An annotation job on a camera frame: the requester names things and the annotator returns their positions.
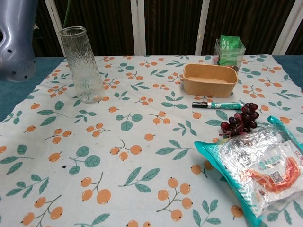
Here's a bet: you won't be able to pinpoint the white vertical post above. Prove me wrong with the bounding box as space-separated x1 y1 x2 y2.
195 0 211 56
130 0 147 56
271 0 297 55
45 0 67 57

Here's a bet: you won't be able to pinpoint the clear textured glass vase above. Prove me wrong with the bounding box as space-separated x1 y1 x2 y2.
58 26 106 104

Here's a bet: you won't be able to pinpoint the dark purple artificial grapes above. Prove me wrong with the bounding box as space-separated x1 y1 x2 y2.
219 102 260 138

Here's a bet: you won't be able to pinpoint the clear acrylic square container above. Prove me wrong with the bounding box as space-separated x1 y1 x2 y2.
212 38 247 73

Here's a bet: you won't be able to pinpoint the green and black marker pen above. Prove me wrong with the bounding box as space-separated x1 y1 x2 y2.
192 101 244 111

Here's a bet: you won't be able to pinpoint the teal blue table cover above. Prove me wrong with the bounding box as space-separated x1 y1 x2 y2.
0 54 303 122

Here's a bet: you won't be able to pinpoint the teal and clear snack bag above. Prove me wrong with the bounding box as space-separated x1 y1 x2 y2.
194 115 303 227

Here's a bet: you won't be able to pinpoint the fruit and leaf print tablecloth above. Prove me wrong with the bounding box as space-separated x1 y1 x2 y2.
0 54 303 227

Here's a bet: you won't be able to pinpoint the brown kraft paper box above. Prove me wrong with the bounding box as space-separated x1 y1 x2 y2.
182 63 239 98

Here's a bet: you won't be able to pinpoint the green tea packet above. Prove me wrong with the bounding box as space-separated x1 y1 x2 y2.
217 35 241 66

